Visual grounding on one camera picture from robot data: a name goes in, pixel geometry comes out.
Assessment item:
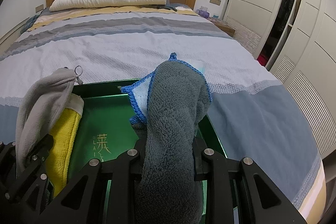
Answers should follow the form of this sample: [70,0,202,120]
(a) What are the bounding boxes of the purple items on nightstand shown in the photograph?
[196,6,210,19]

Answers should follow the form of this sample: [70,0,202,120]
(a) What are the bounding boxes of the white wardrobe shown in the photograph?
[224,0,335,157]

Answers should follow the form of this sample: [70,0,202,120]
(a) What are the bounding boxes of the dark grey blue-edged towel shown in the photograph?
[121,53,212,223]

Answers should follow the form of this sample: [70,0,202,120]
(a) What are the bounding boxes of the teal cloth on nightstand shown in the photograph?
[20,14,39,34]

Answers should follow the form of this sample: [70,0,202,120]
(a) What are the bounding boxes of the right wooden nightstand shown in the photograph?
[209,18,235,37]

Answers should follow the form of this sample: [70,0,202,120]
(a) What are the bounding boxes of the striped bed cover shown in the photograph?
[1,7,326,223]

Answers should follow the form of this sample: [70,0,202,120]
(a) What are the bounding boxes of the yellow towel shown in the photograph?
[45,94,84,197]

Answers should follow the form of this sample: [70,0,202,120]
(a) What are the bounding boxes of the green tray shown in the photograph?
[47,78,229,224]

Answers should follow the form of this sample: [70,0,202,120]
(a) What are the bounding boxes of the grey fleece cloth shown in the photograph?
[15,68,84,175]

